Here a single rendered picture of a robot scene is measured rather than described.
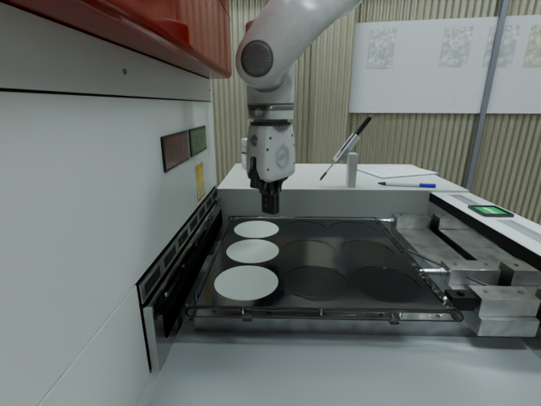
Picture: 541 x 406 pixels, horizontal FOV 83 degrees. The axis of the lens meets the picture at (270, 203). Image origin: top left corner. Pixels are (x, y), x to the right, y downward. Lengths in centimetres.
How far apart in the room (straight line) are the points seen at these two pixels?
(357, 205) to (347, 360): 42
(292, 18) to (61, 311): 41
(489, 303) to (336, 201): 40
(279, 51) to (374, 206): 48
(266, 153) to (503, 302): 41
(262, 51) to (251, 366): 43
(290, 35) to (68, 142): 31
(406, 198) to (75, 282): 72
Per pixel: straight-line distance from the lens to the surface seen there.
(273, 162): 55
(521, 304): 57
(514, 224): 72
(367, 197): 80
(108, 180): 32
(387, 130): 303
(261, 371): 47
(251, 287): 49
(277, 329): 52
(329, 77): 284
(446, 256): 70
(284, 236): 65
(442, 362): 54
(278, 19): 47
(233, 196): 78
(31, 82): 26
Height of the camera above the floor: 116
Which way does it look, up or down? 18 degrees down
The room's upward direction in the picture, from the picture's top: straight up
